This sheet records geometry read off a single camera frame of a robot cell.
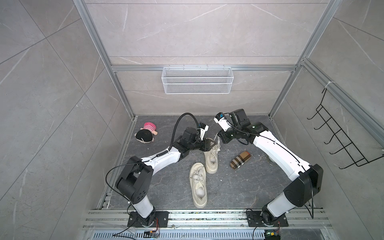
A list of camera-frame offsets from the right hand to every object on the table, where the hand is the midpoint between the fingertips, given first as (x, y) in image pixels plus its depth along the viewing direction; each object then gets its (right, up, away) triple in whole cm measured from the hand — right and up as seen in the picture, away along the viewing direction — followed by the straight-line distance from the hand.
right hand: (221, 133), depth 81 cm
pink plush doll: (-48, -2, +17) cm, 51 cm away
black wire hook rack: (+54, -7, -17) cm, 57 cm away
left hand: (-3, -4, +2) cm, 6 cm away
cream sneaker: (-4, -15, +10) cm, 19 cm away
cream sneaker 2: (-13, -23, 0) cm, 26 cm away
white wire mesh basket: (-13, +36, +20) cm, 43 cm away
